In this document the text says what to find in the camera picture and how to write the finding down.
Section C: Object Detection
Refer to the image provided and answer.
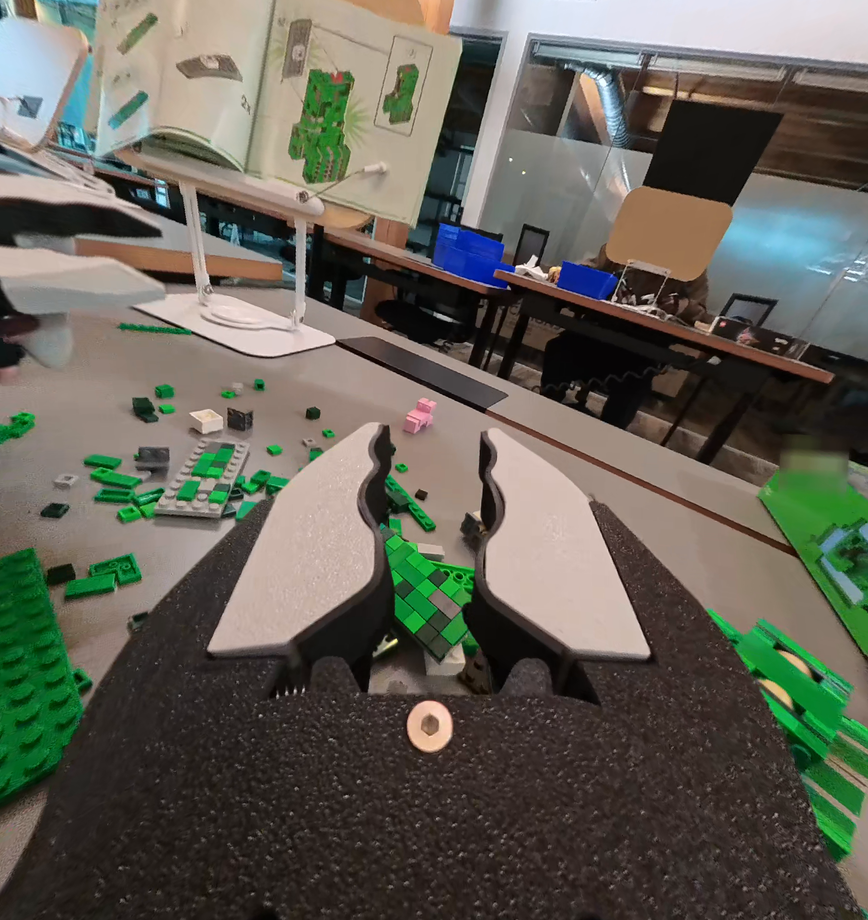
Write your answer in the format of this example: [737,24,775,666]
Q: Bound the single blue bin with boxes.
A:
[557,260,620,301]

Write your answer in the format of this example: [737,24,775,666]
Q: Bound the large green baseplate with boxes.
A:
[0,548,93,820]

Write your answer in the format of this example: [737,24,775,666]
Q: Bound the wooden desk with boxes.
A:
[319,229,521,375]
[495,269,835,464]

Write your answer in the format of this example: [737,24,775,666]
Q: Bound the white rounded panel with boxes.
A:
[0,18,91,152]

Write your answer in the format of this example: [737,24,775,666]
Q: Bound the tan board stand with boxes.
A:
[606,185,734,303]

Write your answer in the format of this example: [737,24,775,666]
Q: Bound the grey desk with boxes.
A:
[0,284,868,920]

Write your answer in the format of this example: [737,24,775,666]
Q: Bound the green brick set box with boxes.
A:
[757,446,868,658]

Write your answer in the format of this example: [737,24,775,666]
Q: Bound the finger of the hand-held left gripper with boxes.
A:
[0,171,164,250]
[0,239,167,317]

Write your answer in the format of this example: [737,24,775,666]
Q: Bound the stacked blue bins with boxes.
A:
[431,223,515,290]

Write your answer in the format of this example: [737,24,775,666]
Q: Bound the silver air duct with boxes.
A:
[563,61,632,148]

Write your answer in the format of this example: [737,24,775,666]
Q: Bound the dark brick set box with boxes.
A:
[718,315,810,358]

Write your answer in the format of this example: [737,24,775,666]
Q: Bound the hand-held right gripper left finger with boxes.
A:
[207,422,399,685]

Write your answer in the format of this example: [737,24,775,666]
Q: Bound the pile of loose green bricks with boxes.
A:
[0,377,449,633]

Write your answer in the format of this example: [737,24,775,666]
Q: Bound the open instruction booklet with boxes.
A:
[89,0,463,227]

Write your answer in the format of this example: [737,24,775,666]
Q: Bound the white book stand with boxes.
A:
[114,140,392,358]

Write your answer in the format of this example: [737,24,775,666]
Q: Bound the green checkered brick assembly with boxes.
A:
[380,528,478,662]

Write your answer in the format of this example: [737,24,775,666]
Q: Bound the grey brick plate green tiles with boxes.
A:
[155,437,251,520]

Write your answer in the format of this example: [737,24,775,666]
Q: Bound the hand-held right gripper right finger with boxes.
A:
[463,427,652,685]

